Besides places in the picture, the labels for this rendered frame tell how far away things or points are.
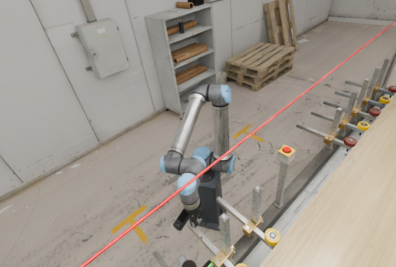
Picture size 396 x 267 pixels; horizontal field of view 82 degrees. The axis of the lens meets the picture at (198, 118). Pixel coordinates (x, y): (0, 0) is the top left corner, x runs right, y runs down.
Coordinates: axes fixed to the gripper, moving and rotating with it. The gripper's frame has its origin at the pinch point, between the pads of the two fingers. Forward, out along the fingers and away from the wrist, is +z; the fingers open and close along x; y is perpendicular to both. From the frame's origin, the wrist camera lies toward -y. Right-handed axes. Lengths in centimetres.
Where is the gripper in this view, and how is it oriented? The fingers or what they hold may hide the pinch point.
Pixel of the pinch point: (192, 227)
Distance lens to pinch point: 137.1
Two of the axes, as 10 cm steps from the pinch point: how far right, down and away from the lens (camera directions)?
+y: 7.3, -4.7, 5.1
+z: 1.1, 8.1, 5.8
